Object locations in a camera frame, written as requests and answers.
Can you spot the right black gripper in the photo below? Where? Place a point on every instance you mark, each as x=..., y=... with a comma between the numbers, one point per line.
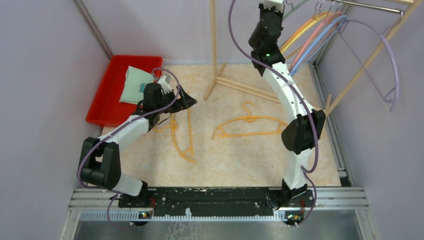
x=280, y=12

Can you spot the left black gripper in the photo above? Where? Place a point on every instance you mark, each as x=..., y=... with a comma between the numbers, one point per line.
x=184, y=101

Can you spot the light yellow hanger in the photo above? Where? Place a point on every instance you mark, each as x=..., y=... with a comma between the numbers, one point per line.
x=299, y=31

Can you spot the pink hanger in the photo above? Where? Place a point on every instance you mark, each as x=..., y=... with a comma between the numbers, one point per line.
x=311, y=36

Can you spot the peach orange hanger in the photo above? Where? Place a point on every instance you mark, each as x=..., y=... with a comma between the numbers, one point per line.
x=296, y=33

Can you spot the green hanger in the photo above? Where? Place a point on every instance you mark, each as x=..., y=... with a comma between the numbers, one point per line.
x=293, y=8

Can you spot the blue hanger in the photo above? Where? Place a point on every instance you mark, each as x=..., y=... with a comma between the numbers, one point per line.
x=314, y=39

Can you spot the purple hanger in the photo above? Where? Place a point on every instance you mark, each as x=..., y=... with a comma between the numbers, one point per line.
x=393, y=96

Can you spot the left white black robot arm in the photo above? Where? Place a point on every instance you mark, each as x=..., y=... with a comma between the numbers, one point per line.
x=100, y=158

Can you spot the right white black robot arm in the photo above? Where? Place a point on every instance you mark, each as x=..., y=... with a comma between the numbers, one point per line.
x=305, y=123

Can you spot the light green cartoon cloth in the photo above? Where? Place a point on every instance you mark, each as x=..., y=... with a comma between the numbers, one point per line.
x=134, y=85

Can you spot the red plastic bin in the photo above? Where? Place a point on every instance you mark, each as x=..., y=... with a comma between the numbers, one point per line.
x=106, y=110

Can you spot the metal rack rod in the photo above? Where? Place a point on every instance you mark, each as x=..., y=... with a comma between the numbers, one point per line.
x=370, y=6

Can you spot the orange plastic hanger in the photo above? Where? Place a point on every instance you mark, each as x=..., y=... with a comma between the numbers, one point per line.
x=249, y=125

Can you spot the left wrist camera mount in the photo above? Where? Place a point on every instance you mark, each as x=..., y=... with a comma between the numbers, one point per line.
x=164, y=82

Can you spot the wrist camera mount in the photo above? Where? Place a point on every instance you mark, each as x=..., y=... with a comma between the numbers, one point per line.
x=273, y=3
x=164, y=82

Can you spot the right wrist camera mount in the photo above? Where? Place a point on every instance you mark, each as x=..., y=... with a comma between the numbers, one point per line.
x=273, y=3

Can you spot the wooden hanger rack frame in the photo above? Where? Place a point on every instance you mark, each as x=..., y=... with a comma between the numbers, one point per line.
x=280, y=80

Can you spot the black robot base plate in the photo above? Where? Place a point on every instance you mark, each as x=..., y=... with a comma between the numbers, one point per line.
x=214, y=201

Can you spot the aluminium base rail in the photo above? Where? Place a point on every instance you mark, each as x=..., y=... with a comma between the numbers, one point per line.
x=96, y=205

